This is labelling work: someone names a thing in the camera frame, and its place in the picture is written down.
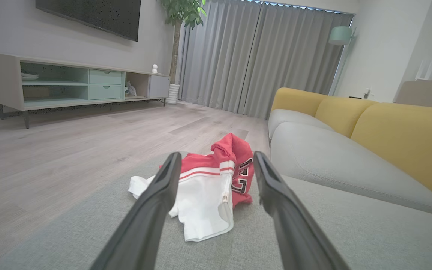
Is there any beige upholstered furniture piece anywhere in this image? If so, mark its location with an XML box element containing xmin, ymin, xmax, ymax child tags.
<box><xmin>394</xmin><ymin>78</ymin><xmax>432</xmax><ymax>110</ymax></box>

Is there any green indoor tree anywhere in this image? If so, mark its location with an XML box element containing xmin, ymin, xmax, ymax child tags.
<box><xmin>157</xmin><ymin>0</ymin><xmax>208</xmax><ymax>85</ymax></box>

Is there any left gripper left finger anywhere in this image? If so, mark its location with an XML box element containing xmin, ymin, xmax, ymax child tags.
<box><xmin>90</xmin><ymin>151</ymin><xmax>182</xmax><ymax>270</ymax></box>

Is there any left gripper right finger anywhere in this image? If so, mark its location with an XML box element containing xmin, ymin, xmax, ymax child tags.
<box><xmin>253</xmin><ymin>151</ymin><xmax>352</xmax><ymax>270</ymax></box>

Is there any grey curtain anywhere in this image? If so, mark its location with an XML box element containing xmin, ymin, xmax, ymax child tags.
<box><xmin>178</xmin><ymin>0</ymin><xmax>354</xmax><ymax>120</ymax></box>

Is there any black wall television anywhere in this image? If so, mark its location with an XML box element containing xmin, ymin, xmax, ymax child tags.
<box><xmin>35</xmin><ymin>0</ymin><xmax>142</xmax><ymax>42</ymax></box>

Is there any red and white jersey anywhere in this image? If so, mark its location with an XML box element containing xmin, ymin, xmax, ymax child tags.
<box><xmin>127</xmin><ymin>133</ymin><xmax>256</xmax><ymax>243</ymax></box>

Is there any white ribbed plant pot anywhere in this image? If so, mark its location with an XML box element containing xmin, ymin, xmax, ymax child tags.
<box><xmin>165</xmin><ymin>83</ymin><xmax>181</xmax><ymax>105</ymax></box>

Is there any beige and green TV cabinet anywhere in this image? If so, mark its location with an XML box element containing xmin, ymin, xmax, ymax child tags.
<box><xmin>0</xmin><ymin>51</ymin><xmax>171</xmax><ymax>129</ymax></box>

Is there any grey sofa seat cushion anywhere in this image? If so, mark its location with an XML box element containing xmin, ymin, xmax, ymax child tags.
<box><xmin>270</xmin><ymin>121</ymin><xmax>432</xmax><ymax>219</ymax></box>
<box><xmin>267</xmin><ymin>108</ymin><xmax>335</xmax><ymax>140</ymax></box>

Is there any yellow sofa back cushion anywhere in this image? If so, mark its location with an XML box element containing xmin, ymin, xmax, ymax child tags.
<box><xmin>351</xmin><ymin>102</ymin><xmax>432</xmax><ymax>217</ymax></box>
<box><xmin>271</xmin><ymin>87</ymin><xmax>329</xmax><ymax>118</ymax></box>
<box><xmin>314</xmin><ymin>96</ymin><xmax>378</xmax><ymax>138</ymax></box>

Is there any mint green floor lamp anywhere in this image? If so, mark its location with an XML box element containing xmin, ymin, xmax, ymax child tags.
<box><xmin>328</xmin><ymin>25</ymin><xmax>357</xmax><ymax>96</ymax></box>

